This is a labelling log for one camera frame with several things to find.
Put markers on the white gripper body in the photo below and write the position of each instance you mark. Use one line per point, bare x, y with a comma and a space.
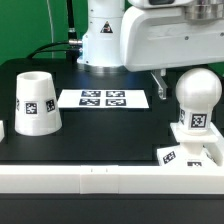
160, 34

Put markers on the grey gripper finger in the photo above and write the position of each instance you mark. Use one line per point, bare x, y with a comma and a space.
158, 75

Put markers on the white lamp bulb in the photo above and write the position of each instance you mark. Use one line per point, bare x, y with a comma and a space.
198, 91

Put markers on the white lamp base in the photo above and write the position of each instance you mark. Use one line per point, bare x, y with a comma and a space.
203, 150

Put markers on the white lamp shade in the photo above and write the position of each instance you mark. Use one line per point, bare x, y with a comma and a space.
36, 112

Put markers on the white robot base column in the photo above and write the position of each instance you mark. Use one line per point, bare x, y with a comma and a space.
101, 42

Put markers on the white marker sheet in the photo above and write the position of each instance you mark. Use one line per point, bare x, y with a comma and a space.
134, 99

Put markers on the white left wall bar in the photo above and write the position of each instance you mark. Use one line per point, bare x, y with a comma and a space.
2, 133

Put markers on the white front wall bar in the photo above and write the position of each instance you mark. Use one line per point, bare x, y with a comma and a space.
110, 180

